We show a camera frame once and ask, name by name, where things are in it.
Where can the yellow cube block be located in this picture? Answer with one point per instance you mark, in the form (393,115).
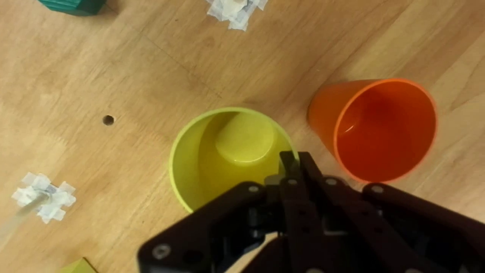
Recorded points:
(80,268)

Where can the orange plastic cup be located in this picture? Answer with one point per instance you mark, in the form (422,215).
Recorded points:
(384,131)

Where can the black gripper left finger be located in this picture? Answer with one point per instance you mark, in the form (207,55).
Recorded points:
(213,228)

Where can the green cylinder block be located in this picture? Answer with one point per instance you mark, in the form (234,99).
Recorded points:
(74,7)

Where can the yellow plastic cup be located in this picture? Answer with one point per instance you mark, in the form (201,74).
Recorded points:
(243,142)

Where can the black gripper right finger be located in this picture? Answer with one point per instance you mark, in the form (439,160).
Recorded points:
(384,233)

